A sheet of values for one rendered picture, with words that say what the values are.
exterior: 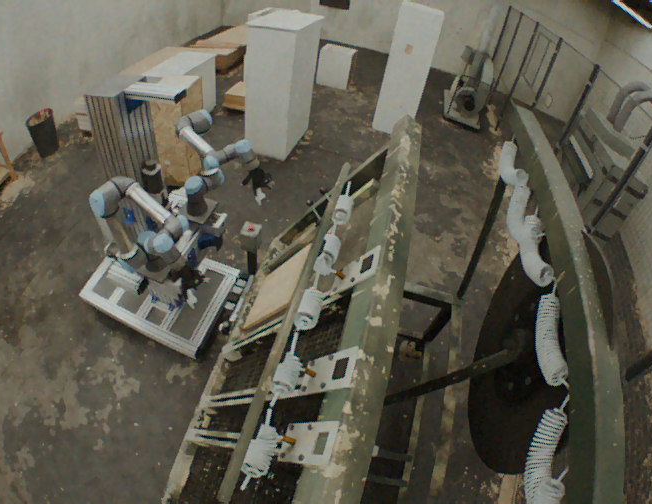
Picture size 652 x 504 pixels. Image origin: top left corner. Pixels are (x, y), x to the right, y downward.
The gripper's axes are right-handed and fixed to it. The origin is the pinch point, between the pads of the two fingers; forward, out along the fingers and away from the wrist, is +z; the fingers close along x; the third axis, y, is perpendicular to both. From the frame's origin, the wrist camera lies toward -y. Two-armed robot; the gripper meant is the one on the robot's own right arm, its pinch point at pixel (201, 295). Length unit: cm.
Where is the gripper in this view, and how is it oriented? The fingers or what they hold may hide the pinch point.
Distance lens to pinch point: 163.2
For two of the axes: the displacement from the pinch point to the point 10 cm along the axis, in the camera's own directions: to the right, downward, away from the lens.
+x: 2.9, -7.1, 6.4
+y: 9.0, -0.2, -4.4
